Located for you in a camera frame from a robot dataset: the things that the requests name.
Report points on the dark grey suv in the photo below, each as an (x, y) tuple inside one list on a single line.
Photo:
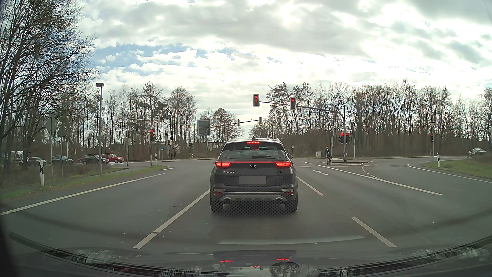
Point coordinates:
[(253, 177)]

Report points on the large direction sign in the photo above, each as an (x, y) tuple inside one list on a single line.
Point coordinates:
[(203, 127)]

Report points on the person on bicycle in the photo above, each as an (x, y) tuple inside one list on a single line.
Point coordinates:
[(328, 155)]

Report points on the wood of bare trees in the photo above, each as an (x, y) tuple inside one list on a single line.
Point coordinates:
[(153, 119), (384, 123)]

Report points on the road markings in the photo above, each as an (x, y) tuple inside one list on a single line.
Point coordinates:
[(180, 213)]

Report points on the kerbed traffic island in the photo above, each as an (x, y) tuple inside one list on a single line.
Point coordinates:
[(351, 162)]

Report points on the grey asphalt road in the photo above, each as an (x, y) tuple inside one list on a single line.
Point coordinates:
[(346, 200)]

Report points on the car's own bonnet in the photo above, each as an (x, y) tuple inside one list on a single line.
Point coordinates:
[(246, 265)]

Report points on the red car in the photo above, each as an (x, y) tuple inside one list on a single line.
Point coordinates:
[(113, 158)]

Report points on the dark car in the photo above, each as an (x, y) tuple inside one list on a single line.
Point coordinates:
[(61, 159), (477, 151), (92, 159), (35, 161)]

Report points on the traffic light with sign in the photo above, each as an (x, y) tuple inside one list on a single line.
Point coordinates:
[(432, 134)]

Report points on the grass verge with bushes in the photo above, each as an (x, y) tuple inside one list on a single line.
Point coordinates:
[(467, 167)]

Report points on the large bare tree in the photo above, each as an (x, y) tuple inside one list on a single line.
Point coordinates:
[(30, 69)]

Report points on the white van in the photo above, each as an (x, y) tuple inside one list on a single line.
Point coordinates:
[(15, 156)]

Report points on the traffic light on post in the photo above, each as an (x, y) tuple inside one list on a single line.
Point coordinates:
[(152, 135)]

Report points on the tall lamp post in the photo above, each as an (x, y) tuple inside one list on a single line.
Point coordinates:
[(100, 127)]

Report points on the black and white marker post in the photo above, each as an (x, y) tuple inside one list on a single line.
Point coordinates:
[(438, 159), (41, 172)]

